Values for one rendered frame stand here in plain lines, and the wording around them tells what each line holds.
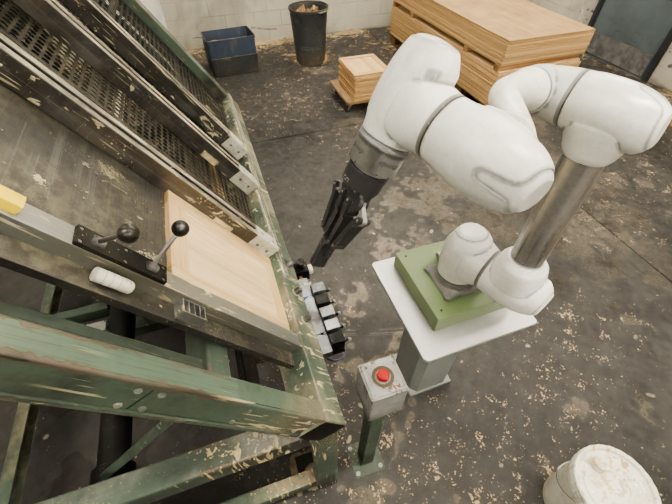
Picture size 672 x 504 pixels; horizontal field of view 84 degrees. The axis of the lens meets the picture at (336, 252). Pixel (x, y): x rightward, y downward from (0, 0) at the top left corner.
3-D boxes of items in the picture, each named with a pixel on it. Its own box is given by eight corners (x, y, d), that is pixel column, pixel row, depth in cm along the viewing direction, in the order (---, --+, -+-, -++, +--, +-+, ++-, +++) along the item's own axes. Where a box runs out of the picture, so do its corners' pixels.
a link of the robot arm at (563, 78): (520, 52, 86) (578, 69, 79) (548, 54, 97) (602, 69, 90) (495, 109, 94) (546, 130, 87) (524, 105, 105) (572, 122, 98)
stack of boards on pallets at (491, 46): (562, 105, 423) (598, 28, 365) (483, 121, 400) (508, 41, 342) (448, 35, 579) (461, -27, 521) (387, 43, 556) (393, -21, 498)
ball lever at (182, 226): (159, 278, 81) (195, 228, 82) (143, 271, 78) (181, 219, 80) (153, 271, 83) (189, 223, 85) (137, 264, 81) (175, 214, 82)
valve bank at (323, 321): (356, 371, 151) (359, 341, 133) (322, 382, 148) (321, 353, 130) (320, 279, 182) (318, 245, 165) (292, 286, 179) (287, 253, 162)
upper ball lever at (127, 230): (100, 255, 73) (140, 245, 66) (80, 246, 70) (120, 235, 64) (107, 238, 75) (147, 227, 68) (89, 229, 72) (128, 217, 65)
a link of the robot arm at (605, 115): (492, 272, 143) (547, 307, 132) (468, 294, 135) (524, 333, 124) (597, 58, 88) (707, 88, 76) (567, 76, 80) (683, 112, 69)
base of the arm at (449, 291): (456, 251, 160) (459, 242, 156) (486, 290, 146) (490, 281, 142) (418, 261, 156) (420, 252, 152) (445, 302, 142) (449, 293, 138)
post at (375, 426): (373, 461, 179) (389, 404, 124) (361, 466, 178) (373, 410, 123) (368, 449, 183) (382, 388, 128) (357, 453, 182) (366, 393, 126)
